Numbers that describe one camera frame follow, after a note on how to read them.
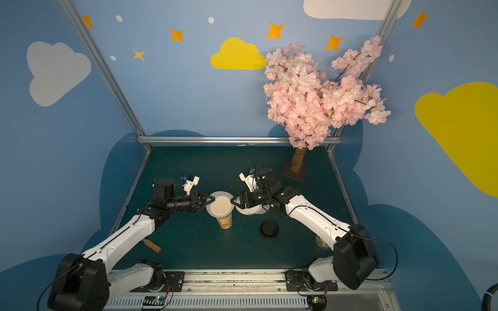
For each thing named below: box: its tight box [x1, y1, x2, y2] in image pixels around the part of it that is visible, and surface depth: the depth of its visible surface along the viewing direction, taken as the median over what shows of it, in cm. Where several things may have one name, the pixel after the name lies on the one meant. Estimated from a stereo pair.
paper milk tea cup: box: [210, 195, 233, 230], surface depth 79 cm
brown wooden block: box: [144, 239, 163, 254], surface depth 82 cm
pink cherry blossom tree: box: [263, 36, 392, 173], surface depth 73 cm
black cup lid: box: [260, 220, 279, 240], surface depth 88 cm
